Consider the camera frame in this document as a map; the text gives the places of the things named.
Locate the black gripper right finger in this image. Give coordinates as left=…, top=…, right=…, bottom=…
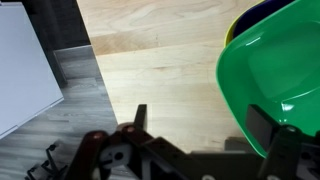
left=244, top=103, right=320, bottom=180

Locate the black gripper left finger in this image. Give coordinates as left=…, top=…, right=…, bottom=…
left=63, top=103, right=158, bottom=180

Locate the green plastic bowl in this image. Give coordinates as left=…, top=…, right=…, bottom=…
left=215, top=0, right=320, bottom=158

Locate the yellow plastic bowl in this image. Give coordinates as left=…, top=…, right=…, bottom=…
left=224, top=0, right=268, bottom=48

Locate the blue plastic bowl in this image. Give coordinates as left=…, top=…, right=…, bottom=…
left=232, top=0, right=296, bottom=38

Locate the white flat panel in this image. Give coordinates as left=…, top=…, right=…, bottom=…
left=0, top=1, right=65, bottom=139

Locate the black wire frame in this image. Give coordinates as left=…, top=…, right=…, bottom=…
left=24, top=143, right=68, bottom=180

